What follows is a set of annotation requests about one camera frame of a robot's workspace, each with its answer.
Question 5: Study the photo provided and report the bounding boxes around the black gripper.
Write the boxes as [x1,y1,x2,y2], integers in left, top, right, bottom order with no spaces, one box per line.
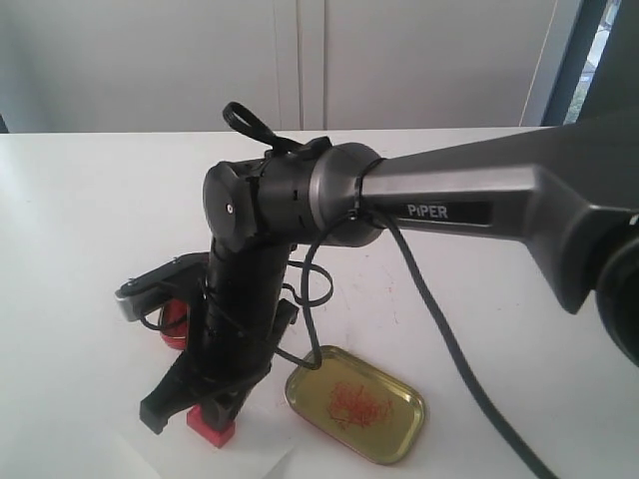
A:
[139,243,299,433]

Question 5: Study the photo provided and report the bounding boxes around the red stamp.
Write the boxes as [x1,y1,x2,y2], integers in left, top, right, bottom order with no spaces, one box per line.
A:
[186,405,236,448]

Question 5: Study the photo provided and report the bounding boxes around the red ink pad tin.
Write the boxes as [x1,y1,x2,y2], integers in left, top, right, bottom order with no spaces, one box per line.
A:
[159,299,189,350]

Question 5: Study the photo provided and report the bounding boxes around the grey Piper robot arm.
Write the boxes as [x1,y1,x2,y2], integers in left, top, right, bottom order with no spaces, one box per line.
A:
[140,111,638,433]

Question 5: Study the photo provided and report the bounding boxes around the white paper sheet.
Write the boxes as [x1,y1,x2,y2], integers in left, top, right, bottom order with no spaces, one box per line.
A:
[114,423,294,478]

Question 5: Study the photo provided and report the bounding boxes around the gold tin lid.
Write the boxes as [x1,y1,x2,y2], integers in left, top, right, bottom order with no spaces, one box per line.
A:
[285,345,429,466]

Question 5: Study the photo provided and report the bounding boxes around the white cabinet doors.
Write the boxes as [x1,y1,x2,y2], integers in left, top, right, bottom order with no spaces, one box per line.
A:
[1,1,580,133]

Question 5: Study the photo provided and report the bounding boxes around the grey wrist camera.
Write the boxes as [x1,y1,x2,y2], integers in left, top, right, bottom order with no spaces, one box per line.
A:
[115,252,209,322]

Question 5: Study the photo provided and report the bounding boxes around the black cable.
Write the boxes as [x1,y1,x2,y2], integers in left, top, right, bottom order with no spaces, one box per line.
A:
[223,101,553,479]

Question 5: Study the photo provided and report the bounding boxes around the dark window frame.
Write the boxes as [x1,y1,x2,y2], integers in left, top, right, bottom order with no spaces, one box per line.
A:
[540,1,638,127]

